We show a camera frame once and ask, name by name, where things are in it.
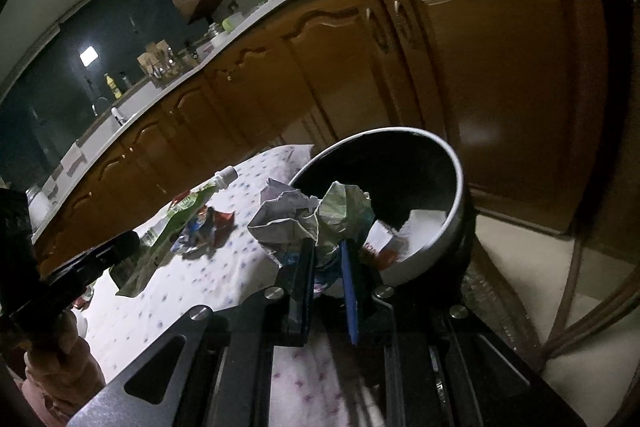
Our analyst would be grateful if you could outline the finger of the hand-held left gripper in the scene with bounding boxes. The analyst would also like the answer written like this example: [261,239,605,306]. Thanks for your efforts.
[41,231,142,304]

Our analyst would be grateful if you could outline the person's left hand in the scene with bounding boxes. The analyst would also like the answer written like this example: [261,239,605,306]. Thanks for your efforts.
[20,309,107,423]

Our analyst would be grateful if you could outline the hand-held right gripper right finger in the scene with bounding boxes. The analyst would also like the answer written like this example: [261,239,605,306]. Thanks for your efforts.
[340,239,587,427]

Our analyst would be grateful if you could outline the yellow bottle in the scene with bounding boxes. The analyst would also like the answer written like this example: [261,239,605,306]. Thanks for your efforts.
[103,73,124,101]

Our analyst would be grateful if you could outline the colourful snack wrapper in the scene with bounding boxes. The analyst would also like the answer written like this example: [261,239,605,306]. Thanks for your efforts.
[177,205,236,259]

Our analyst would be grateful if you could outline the wooden base cabinets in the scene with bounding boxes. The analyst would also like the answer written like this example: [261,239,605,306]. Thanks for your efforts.
[31,0,623,280]

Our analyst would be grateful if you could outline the wooden chair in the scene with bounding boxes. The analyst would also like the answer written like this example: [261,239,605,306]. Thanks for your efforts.
[539,187,640,370]

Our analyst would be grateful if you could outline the white paper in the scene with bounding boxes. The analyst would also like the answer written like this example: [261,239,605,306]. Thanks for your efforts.
[247,178,322,269]

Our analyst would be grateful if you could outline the white floral tablecloth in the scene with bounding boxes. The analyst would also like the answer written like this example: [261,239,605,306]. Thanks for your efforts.
[75,144,393,427]

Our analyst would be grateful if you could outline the metal pot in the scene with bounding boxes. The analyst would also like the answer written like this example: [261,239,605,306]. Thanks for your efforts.
[27,184,52,229]

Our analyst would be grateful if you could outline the pale green container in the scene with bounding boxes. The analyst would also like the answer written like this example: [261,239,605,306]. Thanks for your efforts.
[222,11,246,34]

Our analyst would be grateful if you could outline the pale green wrapper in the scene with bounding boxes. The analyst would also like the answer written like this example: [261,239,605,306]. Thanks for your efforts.
[315,180,377,269]

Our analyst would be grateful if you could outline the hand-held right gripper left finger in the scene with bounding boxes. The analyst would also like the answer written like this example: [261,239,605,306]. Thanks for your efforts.
[65,237,317,427]

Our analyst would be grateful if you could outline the dark kitchen window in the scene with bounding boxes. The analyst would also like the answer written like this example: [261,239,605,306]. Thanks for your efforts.
[0,0,211,188]

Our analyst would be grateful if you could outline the utensil rack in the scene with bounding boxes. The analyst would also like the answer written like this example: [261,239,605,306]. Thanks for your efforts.
[137,39,174,81]

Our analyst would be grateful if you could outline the green drink pouch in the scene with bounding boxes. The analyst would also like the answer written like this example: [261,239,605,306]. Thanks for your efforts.
[114,165,240,299]

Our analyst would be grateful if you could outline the black bin with white rim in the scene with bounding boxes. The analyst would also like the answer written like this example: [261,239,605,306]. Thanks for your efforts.
[287,126,482,289]

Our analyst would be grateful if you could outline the white and red carton box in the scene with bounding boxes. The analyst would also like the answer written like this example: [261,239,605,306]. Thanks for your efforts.
[367,219,409,271]

